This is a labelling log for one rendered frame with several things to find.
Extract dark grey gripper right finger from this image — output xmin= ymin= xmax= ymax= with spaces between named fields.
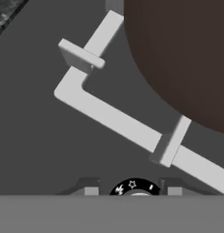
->
xmin=158 ymin=177 xmax=221 ymax=197

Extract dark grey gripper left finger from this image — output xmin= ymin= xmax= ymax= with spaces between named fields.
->
xmin=55 ymin=177 xmax=101 ymax=197

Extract black hob knob white marks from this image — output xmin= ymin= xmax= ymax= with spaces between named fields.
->
xmin=108 ymin=177 xmax=162 ymax=197

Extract light grey hob grate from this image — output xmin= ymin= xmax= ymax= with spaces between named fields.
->
xmin=53 ymin=9 xmax=224 ymax=197

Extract dark grey hob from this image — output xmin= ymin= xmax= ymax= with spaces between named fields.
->
xmin=0 ymin=0 xmax=224 ymax=197

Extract dark brown round pan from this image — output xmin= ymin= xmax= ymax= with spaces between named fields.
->
xmin=122 ymin=0 xmax=224 ymax=135

